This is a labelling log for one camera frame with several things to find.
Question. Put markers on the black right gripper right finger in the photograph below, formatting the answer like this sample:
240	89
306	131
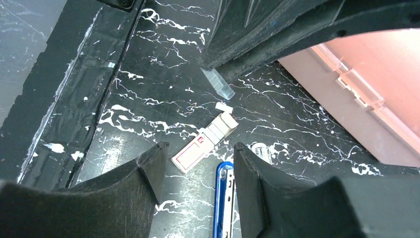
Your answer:
273	204

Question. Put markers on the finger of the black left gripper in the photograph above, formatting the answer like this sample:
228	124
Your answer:
318	27
242	24

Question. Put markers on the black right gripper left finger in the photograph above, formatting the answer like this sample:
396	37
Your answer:
117	204

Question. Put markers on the blue stapler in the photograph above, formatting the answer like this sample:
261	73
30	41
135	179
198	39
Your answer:
224	201

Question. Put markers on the silver staple strip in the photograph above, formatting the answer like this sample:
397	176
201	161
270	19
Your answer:
218	83

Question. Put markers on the red white staple box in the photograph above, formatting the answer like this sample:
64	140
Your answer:
206	140

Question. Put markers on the beige small stapler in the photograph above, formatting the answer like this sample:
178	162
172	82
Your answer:
262	151

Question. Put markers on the pink plastic storage box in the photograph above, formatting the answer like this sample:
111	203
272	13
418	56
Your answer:
370	83

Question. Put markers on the loose small staple strip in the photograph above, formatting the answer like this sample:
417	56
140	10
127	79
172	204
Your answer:
223	107

